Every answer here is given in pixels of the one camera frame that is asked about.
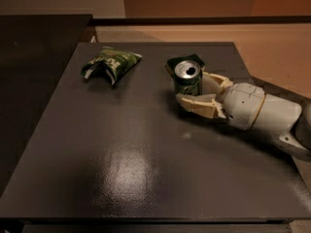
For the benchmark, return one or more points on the green yellow sponge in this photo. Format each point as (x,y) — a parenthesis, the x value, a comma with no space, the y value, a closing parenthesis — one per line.
(173,62)

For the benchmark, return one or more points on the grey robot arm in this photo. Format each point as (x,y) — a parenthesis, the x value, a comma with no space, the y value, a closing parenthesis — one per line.
(285,124)

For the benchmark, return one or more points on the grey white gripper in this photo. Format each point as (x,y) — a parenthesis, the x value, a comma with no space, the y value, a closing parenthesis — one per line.
(243,103)

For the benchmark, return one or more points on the green crumpled chip bag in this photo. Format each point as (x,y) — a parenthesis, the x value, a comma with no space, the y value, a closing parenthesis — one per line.
(111,62)

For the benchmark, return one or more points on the green soda can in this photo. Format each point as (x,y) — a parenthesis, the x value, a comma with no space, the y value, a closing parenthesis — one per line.
(188,78)

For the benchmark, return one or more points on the dark side table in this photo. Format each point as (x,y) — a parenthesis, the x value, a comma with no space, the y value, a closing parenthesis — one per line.
(34,51)

